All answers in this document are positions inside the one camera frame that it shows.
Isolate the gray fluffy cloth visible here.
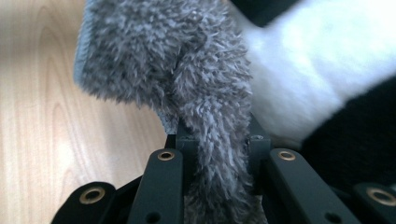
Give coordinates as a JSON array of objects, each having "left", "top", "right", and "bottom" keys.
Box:
[{"left": 73, "top": 0, "right": 269, "bottom": 224}]

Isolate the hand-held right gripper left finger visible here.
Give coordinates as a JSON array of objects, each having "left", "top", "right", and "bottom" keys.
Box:
[{"left": 164, "top": 119, "right": 201, "bottom": 195}]

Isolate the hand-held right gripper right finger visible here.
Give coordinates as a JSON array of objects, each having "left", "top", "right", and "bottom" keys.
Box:
[{"left": 247, "top": 113, "right": 273, "bottom": 195}]

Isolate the panda plush toy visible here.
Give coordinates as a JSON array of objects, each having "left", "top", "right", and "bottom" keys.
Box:
[{"left": 228, "top": 0, "right": 396, "bottom": 195}]

